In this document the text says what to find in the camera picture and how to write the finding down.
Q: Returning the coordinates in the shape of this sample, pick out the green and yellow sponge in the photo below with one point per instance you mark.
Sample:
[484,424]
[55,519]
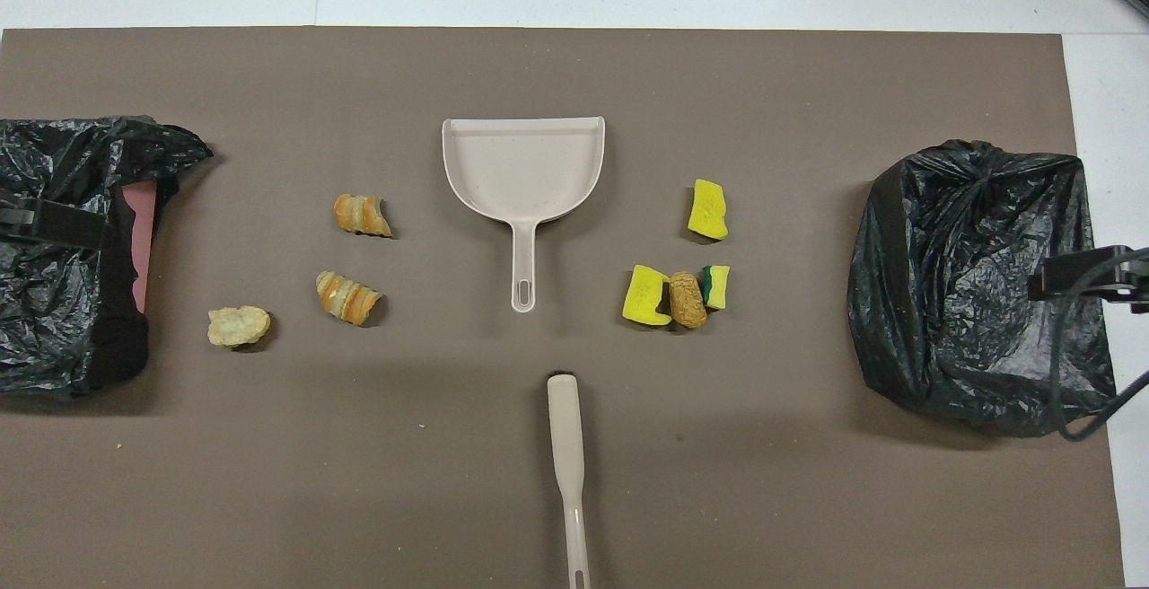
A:
[718,288]

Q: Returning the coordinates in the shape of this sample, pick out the crumpled black trash bag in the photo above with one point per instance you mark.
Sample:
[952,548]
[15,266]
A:
[942,302]

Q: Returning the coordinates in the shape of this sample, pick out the brown potato-shaped lump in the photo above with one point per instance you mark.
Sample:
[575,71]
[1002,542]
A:
[688,300]

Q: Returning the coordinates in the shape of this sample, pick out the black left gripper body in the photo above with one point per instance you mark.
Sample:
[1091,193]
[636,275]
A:
[16,223]

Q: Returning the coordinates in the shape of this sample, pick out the pale bread chunk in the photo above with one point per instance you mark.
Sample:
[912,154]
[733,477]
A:
[238,327]

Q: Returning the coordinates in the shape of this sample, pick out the orange striped croissant piece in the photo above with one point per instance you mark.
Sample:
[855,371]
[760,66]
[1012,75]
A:
[346,297]
[359,215]

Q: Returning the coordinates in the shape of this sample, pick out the pink bin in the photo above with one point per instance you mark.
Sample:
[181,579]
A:
[144,239]

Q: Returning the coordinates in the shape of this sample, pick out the yellow sponge piece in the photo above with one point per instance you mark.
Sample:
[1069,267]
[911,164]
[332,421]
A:
[644,297]
[707,210]

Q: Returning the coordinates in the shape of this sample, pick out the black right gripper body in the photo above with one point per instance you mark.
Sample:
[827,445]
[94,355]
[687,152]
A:
[1133,295]

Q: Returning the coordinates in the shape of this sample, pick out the black bag on pink bin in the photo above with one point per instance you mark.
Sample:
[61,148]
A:
[54,320]

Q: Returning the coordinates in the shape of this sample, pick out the large brown table mat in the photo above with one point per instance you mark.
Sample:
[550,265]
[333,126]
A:
[539,77]

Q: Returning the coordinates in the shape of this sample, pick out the beige plastic dustpan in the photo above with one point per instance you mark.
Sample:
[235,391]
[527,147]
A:
[521,167]

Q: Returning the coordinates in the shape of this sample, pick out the beige hand brush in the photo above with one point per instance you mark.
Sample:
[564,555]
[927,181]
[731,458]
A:
[565,427]

